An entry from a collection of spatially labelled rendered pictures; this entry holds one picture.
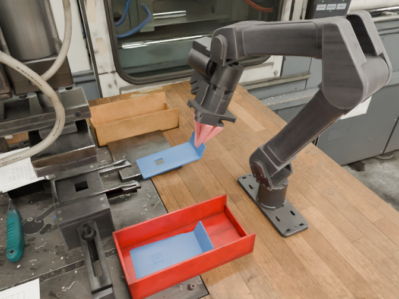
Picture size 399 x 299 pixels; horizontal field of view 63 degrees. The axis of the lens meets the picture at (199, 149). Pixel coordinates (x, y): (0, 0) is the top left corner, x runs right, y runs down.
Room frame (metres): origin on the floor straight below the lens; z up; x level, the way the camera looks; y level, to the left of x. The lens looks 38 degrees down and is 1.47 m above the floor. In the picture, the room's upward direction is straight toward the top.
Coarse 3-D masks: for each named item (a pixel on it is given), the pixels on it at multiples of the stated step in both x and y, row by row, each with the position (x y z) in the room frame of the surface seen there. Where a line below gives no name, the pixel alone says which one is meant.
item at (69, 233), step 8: (96, 216) 0.43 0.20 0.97; (104, 216) 0.43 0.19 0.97; (72, 224) 0.41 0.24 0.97; (96, 224) 0.42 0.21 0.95; (104, 224) 0.43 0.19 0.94; (112, 224) 0.44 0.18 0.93; (64, 232) 0.40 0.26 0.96; (72, 232) 0.41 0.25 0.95; (104, 232) 0.43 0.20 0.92; (64, 240) 0.40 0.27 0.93; (72, 240) 0.40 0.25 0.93; (72, 248) 0.40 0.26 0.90
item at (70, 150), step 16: (32, 96) 0.53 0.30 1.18; (64, 96) 0.53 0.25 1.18; (80, 96) 0.53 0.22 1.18; (0, 112) 0.47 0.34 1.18; (16, 112) 0.49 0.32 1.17; (32, 112) 0.47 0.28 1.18; (48, 112) 0.47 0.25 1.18; (80, 112) 0.49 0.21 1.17; (0, 128) 0.44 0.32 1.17; (16, 128) 0.45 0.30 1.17; (32, 128) 0.46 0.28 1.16; (48, 128) 0.46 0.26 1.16; (64, 128) 0.47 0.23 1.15; (80, 128) 0.49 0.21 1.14; (32, 144) 0.44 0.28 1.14; (64, 144) 0.44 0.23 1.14; (80, 144) 0.44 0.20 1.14; (32, 160) 0.39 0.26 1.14; (48, 160) 0.40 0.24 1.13; (64, 160) 0.41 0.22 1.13; (80, 160) 0.42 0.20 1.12; (96, 160) 0.43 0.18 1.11; (48, 176) 0.42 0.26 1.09
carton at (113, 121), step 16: (144, 96) 0.92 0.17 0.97; (160, 96) 0.95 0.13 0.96; (96, 112) 0.86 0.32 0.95; (112, 112) 0.88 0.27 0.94; (128, 112) 0.90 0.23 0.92; (144, 112) 0.92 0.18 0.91; (160, 112) 0.83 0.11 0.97; (176, 112) 0.85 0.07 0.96; (96, 128) 0.75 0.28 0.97; (112, 128) 0.76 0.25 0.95; (128, 128) 0.78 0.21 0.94; (144, 128) 0.80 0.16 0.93; (160, 128) 0.82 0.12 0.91
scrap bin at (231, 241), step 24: (168, 216) 0.44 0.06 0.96; (192, 216) 0.46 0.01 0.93; (216, 216) 0.49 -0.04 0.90; (120, 240) 0.40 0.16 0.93; (144, 240) 0.42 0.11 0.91; (216, 240) 0.42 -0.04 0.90; (240, 240) 0.38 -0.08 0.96; (192, 264) 0.34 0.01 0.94; (216, 264) 0.36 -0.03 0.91; (144, 288) 0.30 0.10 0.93
